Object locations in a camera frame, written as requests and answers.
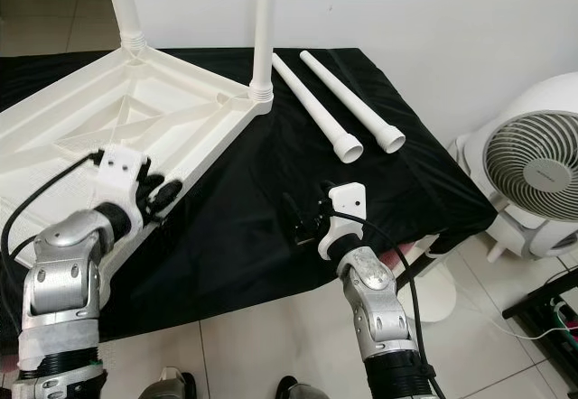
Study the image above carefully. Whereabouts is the black table cloth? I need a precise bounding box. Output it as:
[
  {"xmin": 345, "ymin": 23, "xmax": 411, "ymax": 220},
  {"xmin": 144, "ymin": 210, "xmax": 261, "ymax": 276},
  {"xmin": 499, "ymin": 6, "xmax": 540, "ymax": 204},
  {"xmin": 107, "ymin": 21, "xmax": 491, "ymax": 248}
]
[{"xmin": 0, "ymin": 47, "xmax": 499, "ymax": 341}]

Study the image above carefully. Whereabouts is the black plastic floor crate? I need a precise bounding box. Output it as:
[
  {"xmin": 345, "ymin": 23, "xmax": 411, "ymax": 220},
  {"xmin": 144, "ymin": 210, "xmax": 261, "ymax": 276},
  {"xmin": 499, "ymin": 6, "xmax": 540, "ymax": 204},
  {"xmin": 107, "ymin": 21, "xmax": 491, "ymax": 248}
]
[{"xmin": 503, "ymin": 277, "xmax": 578, "ymax": 368}]

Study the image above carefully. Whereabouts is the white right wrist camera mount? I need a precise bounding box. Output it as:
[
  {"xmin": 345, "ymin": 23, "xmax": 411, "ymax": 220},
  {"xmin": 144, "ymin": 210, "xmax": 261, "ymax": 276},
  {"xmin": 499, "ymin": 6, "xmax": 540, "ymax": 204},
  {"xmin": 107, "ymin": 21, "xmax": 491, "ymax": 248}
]
[{"xmin": 319, "ymin": 182, "xmax": 367, "ymax": 260}]

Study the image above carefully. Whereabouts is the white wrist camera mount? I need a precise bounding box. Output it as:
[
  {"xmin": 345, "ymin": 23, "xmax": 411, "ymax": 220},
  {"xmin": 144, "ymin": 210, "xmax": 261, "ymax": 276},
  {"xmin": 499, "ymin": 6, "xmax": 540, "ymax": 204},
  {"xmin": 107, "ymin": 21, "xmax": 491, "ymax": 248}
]
[
  {"xmin": 319, "ymin": 182, "xmax": 367, "ymax": 260},
  {"xmin": 95, "ymin": 144, "xmax": 153, "ymax": 236}
]

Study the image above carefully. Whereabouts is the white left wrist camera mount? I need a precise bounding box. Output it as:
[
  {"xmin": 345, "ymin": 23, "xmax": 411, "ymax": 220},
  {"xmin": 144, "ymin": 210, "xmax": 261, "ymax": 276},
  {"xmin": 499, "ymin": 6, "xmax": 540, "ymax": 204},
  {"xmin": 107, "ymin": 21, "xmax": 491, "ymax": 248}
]
[{"xmin": 95, "ymin": 144, "xmax": 153, "ymax": 236}]

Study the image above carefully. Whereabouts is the white floor cable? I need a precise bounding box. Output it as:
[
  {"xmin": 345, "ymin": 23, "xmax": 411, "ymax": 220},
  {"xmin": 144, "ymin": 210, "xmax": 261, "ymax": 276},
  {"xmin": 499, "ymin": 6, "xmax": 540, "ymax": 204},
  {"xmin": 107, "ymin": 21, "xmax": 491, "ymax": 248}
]
[{"xmin": 452, "ymin": 273, "xmax": 578, "ymax": 341}]

